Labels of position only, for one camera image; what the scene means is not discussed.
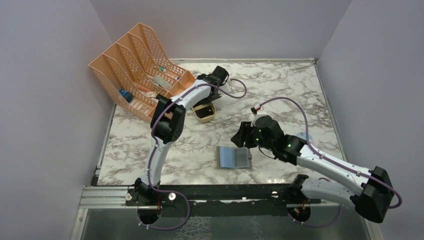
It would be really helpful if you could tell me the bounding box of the green capped marker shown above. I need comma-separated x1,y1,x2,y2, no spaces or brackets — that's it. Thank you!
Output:
158,65,168,73

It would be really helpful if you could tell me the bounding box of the stack of credit cards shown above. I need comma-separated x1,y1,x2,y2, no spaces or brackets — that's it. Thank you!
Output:
194,104,215,119

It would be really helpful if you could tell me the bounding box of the white tube in organizer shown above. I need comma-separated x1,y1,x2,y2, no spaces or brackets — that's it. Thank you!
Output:
147,75,172,91

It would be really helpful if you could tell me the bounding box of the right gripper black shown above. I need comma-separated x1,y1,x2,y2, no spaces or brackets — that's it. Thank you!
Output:
231,121,275,152

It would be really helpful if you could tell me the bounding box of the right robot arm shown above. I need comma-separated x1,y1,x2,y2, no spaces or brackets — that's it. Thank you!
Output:
230,115,394,223

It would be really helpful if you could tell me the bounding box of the blue item in organizer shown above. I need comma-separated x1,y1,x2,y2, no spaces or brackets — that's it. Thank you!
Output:
118,88,134,103

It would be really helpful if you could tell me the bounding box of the beige oval tray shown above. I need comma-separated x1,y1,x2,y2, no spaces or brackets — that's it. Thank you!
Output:
191,102,216,123

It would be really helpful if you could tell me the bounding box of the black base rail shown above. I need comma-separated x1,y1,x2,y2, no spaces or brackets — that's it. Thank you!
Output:
125,183,321,224

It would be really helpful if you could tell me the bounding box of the orange plastic file organizer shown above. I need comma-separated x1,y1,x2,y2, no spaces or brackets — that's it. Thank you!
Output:
88,23,195,123

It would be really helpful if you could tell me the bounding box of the grey leather card holder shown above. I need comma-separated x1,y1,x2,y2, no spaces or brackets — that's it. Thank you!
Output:
216,146,253,170

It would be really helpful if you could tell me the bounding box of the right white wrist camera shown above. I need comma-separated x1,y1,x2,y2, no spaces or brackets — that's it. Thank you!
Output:
249,105,268,127

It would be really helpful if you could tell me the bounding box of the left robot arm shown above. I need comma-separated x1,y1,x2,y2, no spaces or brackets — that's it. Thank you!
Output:
134,66,230,206

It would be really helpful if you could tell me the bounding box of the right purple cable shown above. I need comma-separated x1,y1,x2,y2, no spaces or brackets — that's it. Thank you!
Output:
253,96,403,228

